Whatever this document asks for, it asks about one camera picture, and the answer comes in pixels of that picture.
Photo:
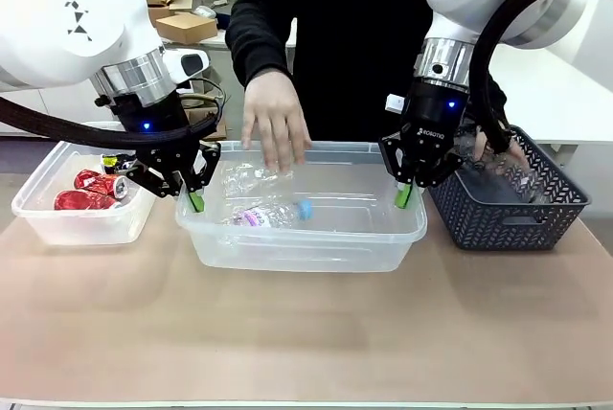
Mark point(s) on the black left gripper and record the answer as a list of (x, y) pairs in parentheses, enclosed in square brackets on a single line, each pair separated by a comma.
[(153, 127)]

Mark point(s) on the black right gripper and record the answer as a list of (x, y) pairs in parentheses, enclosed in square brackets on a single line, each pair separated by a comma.
[(433, 122)]

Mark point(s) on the crushed black yellow can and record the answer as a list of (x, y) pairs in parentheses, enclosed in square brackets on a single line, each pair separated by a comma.
[(117, 162)]

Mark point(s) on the crushed clear plastic bottle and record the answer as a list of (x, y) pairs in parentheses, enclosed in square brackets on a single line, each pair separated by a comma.
[(254, 177), (507, 180)]

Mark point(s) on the clear bottle with blue cap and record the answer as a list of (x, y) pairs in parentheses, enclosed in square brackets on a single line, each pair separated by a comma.
[(273, 213)]

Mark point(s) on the small clear plastic container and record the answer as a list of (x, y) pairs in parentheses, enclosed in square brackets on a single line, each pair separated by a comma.
[(76, 223)]

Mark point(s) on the large clear plastic container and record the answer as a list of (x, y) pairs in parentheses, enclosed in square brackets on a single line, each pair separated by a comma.
[(311, 233)]

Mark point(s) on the person's left forearm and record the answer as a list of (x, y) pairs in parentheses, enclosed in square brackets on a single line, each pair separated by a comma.
[(498, 98)]

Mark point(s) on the person's right forearm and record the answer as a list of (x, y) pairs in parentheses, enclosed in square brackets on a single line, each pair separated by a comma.
[(258, 31)]

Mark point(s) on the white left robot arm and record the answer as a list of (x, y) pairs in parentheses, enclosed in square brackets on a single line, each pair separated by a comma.
[(72, 12)]

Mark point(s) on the dark grey plastic basket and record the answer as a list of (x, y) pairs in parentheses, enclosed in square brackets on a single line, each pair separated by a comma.
[(503, 223)]

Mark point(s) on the person's left hand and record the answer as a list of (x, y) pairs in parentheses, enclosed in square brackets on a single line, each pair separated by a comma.
[(515, 151)]

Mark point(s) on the person's right hand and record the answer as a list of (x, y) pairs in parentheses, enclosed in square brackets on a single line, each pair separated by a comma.
[(275, 118)]

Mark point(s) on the open cardboard box on floor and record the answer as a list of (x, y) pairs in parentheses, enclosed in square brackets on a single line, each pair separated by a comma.
[(208, 122)]

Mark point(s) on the person's black sweater torso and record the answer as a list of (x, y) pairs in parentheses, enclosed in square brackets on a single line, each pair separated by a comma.
[(359, 36)]

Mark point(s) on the closed flat cardboard box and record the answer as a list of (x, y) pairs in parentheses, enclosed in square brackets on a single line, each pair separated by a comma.
[(187, 28)]

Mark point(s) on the long white cabinet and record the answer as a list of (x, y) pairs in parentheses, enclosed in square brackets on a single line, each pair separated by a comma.
[(555, 94)]

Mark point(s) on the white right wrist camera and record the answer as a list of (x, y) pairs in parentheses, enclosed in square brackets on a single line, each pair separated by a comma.
[(395, 104)]

